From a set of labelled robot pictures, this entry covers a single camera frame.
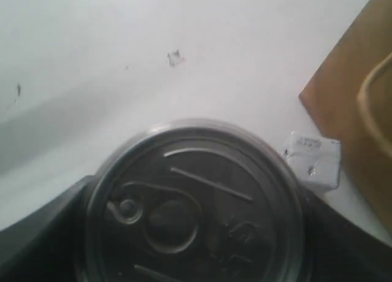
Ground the dark can with pull-tab lid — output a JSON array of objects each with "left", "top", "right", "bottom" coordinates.
[{"left": 75, "top": 120, "right": 310, "bottom": 281}]

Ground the small white blue milk carton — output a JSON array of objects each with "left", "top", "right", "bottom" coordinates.
[{"left": 282, "top": 131, "right": 341, "bottom": 194}]

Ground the brown paper shopping bag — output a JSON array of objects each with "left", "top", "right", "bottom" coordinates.
[{"left": 299, "top": 0, "right": 391, "bottom": 243}]

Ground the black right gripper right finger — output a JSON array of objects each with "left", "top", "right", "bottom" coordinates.
[{"left": 301, "top": 189, "right": 391, "bottom": 281}]

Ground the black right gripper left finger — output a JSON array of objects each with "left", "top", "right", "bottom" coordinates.
[{"left": 1, "top": 176, "right": 95, "bottom": 281}]

